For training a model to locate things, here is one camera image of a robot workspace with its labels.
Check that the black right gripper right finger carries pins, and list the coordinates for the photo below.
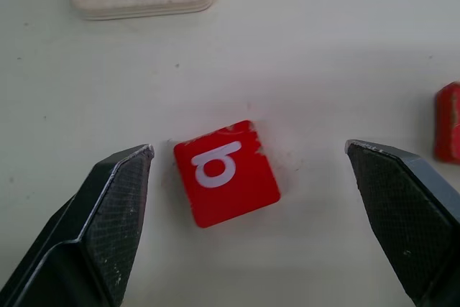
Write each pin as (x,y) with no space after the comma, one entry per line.
(406,213)

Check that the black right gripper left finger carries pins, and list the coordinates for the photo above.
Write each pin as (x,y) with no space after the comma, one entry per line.
(90,235)

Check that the red letter b block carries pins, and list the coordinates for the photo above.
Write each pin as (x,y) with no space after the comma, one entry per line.
(224,177)

